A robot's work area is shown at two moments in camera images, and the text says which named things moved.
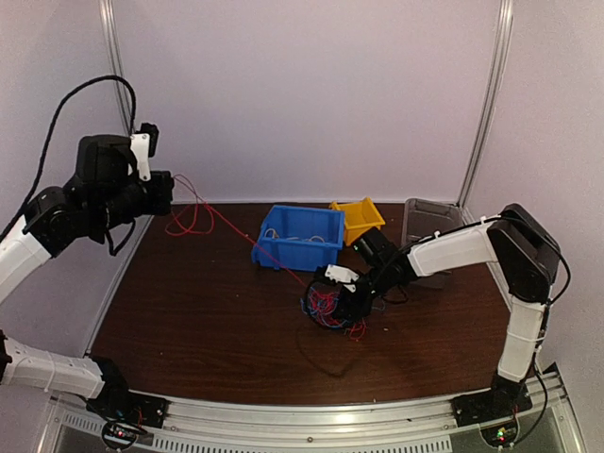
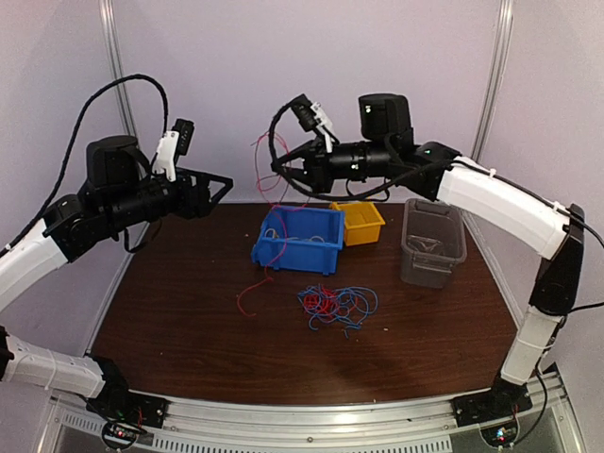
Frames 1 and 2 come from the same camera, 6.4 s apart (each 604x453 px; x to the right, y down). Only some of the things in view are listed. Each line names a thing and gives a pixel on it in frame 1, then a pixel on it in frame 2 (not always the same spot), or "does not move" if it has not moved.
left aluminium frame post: [109, 14] does not move
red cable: [199, 221] to [284, 219]
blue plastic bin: [295, 238] does not move
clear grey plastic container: [420, 219] does not move
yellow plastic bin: [360, 217] does not move
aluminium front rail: [394, 427] does not move
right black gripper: [358, 308] to [317, 173]
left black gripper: [162, 184] to [200, 205]
